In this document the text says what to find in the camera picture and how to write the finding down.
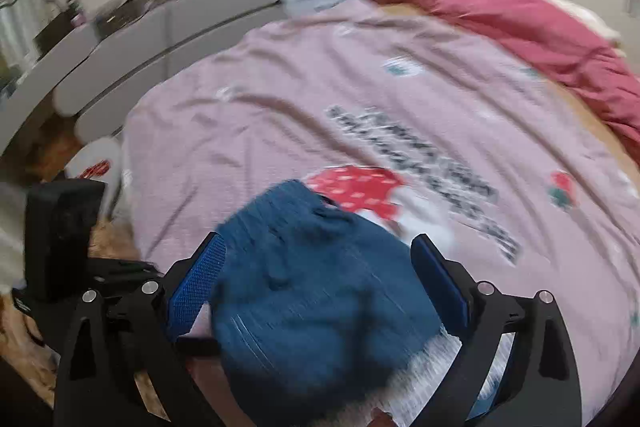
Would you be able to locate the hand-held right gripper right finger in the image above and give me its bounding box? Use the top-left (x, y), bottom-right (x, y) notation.
top-left (410, 233), bottom-right (584, 427)

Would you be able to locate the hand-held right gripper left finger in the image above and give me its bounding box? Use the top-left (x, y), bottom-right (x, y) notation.
top-left (52, 231), bottom-right (229, 427)

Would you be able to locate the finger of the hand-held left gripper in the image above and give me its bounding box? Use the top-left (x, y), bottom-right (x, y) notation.
top-left (89, 258), bottom-right (164, 286)
top-left (175, 337), bottom-right (222, 359)

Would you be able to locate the pink printed blanket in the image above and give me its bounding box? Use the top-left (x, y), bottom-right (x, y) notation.
top-left (120, 0), bottom-right (640, 427)

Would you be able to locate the long grey cabinet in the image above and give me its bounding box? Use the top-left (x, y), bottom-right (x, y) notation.
top-left (0, 0), bottom-right (288, 152)

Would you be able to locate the red quilt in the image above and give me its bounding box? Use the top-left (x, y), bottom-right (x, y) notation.
top-left (367, 0), bottom-right (640, 148)

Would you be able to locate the white pillow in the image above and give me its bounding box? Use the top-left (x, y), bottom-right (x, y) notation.
top-left (537, 0), bottom-right (623, 45)

